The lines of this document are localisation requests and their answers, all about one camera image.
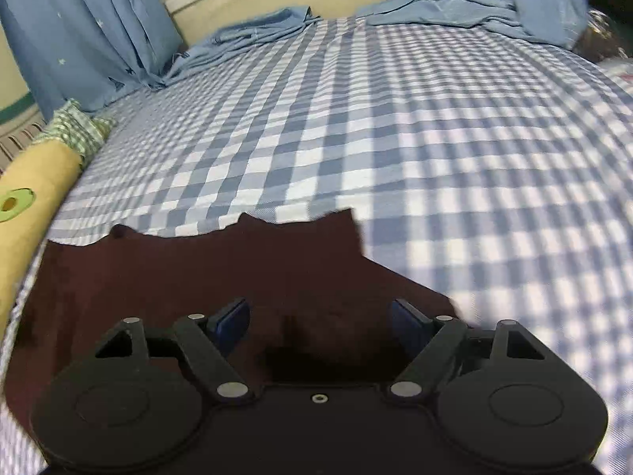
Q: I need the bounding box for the dark maroon garment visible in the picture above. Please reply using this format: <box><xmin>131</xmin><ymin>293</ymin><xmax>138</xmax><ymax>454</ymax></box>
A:
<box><xmin>4</xmin><ymin>210</ymin><xmax>454</xmax><ymax>426</ymax></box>

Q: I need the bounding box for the blue white checked bedsheet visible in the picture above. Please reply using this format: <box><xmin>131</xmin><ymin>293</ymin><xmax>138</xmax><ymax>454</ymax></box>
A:
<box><xmin>0</xmin><ymin>14</ymin><xmax>633</xmax><ymax>475</ymax></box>

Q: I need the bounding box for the yellow avocado print pillow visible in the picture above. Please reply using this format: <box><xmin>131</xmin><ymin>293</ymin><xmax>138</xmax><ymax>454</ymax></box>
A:
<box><xmin>1</xmin><ymin>100</ymin><xmax>116</xmax><ymax>328</ymax></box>

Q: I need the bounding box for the white teal headboard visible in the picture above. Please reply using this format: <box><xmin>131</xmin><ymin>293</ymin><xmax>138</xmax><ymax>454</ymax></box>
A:
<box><xmin>0</xmin><ymin>93</ymin><xmax>46</xmax><ymax>172</ymax></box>

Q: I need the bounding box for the left blue star curtain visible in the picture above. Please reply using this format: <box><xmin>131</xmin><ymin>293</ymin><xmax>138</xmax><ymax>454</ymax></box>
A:
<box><xmin>1</xmin><ymin>0</ymin><xmax>318</xmax><ymax>119</ymax></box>

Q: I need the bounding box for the blue star curtain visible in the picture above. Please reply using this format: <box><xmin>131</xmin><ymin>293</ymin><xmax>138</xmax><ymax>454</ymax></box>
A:
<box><xmin>1</xmin><ymin>0</ymin><xmax>318</xmax><ymax>119</ymax></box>
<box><xmin>356</xmin><ymin>0</ymin><xmax>589</xmax><ymax>49</ymax></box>

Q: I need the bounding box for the right blue star curtain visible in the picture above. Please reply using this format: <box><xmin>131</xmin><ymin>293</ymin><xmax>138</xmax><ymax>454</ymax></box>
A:
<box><xmin>356</xmin><ymin>0</ymin><xmax>589</xmax><ymax>49</ymax></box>

